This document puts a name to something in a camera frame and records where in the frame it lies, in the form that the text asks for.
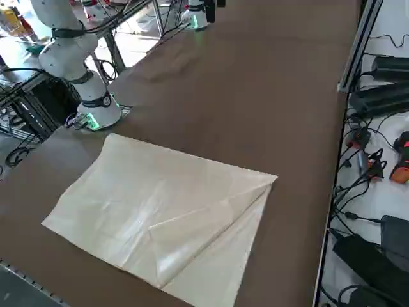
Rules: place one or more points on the black control box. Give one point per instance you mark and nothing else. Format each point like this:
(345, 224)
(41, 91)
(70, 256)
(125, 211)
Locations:
(41, 96)

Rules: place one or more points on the yellow equipment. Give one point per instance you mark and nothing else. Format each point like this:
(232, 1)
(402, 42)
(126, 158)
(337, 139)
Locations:
(11, 22)

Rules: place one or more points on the orange black plug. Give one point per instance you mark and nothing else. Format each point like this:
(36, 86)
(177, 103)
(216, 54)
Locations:
(361, 137)

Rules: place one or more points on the black flat adapter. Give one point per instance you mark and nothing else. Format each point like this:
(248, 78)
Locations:
(396, 230)

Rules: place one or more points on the small orange black clip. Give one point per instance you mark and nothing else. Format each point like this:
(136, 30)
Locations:
(376, 166)

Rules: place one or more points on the orange black hand tool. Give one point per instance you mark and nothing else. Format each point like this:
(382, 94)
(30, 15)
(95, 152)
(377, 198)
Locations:
(402, 160)

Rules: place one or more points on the aluminium frame leg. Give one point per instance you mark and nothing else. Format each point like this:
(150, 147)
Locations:
(115, 54)

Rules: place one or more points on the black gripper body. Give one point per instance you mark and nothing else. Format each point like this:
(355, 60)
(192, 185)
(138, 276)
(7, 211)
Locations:
(210, 11)

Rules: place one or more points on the large black power adapter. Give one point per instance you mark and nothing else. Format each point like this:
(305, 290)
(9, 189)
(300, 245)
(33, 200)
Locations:
(367, 262)

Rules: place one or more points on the grey metal rail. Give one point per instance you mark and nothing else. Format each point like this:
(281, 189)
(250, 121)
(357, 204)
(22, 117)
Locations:
(19, 288)

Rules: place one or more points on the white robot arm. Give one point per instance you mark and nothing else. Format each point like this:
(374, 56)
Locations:
(195, 12)
(70, 54)

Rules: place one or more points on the aluminium profile post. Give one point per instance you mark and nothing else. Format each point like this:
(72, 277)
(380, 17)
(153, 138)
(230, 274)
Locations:
(354, 54)

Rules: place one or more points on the cream plastic tablecloth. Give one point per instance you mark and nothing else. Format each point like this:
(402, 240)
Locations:
(143, 198)

